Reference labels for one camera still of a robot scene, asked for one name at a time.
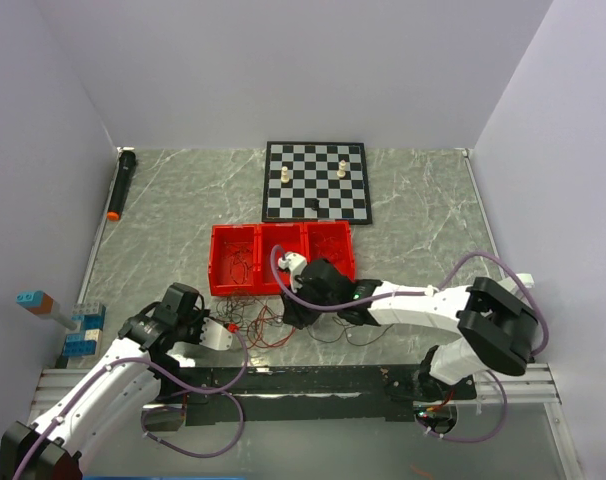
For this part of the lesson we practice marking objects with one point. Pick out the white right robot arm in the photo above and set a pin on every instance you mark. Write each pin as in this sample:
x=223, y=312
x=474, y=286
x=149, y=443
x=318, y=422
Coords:
x=495, y=328

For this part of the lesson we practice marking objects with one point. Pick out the white chess piece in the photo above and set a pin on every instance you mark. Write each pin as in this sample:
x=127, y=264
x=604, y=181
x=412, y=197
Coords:
x=341, y=171
x=284, y=175

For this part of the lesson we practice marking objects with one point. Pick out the white chess piece right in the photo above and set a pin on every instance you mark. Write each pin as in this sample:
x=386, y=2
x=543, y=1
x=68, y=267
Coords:
x=341, y=171

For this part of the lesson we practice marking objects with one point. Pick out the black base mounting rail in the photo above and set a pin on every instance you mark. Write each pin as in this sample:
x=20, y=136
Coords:
x=287, y=393

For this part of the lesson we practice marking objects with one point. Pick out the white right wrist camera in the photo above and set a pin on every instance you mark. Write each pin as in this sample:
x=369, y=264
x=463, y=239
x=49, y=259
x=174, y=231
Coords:
x=294, y=264

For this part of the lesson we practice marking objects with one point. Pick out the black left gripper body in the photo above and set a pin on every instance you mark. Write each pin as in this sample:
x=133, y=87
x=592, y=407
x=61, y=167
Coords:
x=190, y=326

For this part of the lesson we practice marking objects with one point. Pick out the black and grey chessboard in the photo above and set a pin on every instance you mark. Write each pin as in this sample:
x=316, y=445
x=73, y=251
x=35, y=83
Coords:
x=313, y=175

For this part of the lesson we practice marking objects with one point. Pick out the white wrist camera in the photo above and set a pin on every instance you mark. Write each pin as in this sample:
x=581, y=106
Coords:
x=294, y=264
x=215, y=336

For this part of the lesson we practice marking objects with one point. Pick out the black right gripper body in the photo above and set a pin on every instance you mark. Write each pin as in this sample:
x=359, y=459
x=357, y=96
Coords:
x=307, y=293

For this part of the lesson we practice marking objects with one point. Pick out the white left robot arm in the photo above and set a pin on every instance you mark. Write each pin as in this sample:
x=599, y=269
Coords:
x=135, y=370

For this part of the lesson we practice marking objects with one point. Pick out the black marker with orange cap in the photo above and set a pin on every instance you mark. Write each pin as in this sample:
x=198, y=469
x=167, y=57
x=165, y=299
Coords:
x=127, y=165

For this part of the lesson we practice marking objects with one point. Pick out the grey and blue toy block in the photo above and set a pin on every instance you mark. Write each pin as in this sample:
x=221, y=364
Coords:
x=89, y=315

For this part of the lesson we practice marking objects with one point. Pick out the white chess piece left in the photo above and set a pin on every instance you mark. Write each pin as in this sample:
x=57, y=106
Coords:
x=284, y=175

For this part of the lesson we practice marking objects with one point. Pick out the blue and brown toy block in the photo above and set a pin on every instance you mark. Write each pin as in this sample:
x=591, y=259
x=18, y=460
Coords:
x=36, y=302

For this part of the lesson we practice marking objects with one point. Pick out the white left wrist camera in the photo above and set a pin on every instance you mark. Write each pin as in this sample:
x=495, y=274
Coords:
x=215, y=336

